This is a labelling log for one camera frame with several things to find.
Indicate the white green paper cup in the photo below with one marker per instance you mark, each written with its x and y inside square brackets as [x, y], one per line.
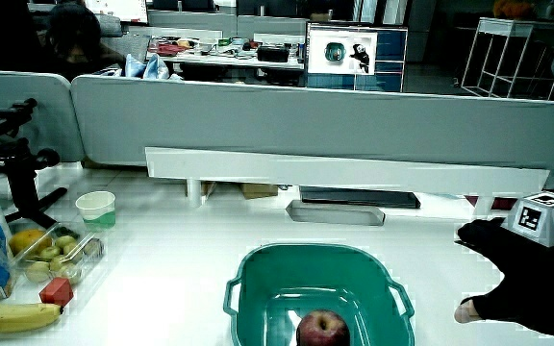
[96, 206]

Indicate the pile of green fruits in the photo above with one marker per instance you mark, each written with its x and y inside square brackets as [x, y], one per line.
[48, 252]

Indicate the person's right hand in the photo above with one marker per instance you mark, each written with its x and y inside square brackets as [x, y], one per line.
[536, 279]

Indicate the white background desk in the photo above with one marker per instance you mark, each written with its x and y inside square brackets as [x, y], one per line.
[229, 61]

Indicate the black tripod stand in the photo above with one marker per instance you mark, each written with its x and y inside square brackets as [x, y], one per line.
[22, 178]

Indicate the red bag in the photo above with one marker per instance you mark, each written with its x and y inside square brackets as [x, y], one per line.
[168, 49]

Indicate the white desk shelf riser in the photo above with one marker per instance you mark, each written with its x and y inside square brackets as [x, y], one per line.
[334, 170]

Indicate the computer monitor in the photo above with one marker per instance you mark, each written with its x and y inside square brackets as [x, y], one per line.
[390, 48]

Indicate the red cube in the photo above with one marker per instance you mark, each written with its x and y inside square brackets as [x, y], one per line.
[56, 292]

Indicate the black bag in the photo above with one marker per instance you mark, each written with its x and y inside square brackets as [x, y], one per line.
[273, 54]

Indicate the grey tray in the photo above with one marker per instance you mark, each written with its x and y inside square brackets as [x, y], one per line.
[334, 215]

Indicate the teal plastic basin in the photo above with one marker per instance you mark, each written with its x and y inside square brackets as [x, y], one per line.
[306, 269]

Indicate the yellow banana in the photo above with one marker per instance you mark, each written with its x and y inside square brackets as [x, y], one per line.
[7, 317]

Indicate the black keyboard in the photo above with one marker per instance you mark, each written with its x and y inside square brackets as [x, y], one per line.
[359, 197]

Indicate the orange fruit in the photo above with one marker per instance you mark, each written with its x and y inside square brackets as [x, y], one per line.
[27, 240]

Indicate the long grey divider panel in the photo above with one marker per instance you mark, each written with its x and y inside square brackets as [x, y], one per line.
[306, 120]

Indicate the clear plastic fruit container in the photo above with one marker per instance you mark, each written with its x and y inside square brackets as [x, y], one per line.
[87, 262]

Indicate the red apple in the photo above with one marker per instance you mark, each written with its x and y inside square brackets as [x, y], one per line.
[322, 331]

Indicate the light blue cloth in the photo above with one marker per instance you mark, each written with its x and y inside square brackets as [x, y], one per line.
[154, 68]

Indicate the short grey divider panel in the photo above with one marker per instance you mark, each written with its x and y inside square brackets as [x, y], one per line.
[51, 110]

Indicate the cardboard box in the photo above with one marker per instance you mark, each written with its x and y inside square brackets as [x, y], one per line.
[258, 190]

